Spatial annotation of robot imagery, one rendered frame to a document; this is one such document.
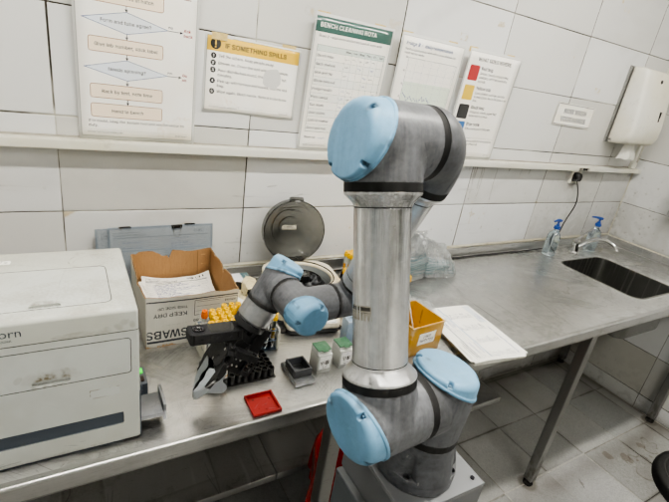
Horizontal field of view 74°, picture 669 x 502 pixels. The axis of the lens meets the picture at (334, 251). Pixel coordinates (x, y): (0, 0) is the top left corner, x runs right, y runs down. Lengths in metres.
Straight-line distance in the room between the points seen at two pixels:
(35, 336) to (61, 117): 0.69
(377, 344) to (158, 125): 0.97
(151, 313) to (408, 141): 0.82
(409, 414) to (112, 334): 0.52
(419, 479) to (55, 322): 0.66
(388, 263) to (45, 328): 0.56
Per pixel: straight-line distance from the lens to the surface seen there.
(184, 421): 1.06
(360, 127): 0.61
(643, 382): 3.33
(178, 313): 1.23
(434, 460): 0.86
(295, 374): 1.15
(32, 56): 1.38
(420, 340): 1.34
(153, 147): 1.38
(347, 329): 1.26
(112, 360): 0.91
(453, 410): 0.78
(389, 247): 0.63
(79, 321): 0.86
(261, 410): 1.08
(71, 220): 1.47
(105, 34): 1.36
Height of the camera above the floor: 1.61
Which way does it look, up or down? 22 degrees down
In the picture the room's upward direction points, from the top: 9 degrees clockwise
